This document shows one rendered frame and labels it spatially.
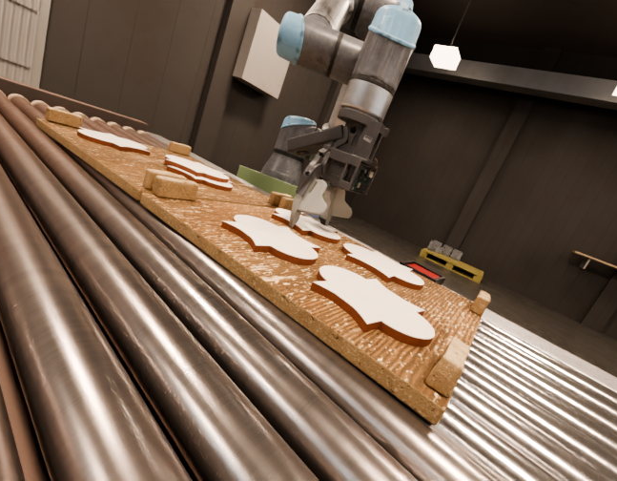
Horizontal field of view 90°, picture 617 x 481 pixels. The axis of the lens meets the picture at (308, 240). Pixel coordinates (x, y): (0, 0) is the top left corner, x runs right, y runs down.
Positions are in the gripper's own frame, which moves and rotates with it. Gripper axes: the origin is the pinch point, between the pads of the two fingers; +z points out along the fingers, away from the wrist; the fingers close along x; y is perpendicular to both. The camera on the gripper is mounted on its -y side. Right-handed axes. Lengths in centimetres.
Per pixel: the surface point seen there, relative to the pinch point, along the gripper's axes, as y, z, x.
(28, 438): 15.5, 6.8, -42.2
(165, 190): -7.8, -0.3, -23.4
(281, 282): 14.6, 0.6, -23.8
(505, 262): 43, 47, 750
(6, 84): -99, 2, -20
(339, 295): 19.5, -0.3, -21.0
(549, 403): 39.8, 2.4, -8.0
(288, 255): 11.0, -0.1, -18.7
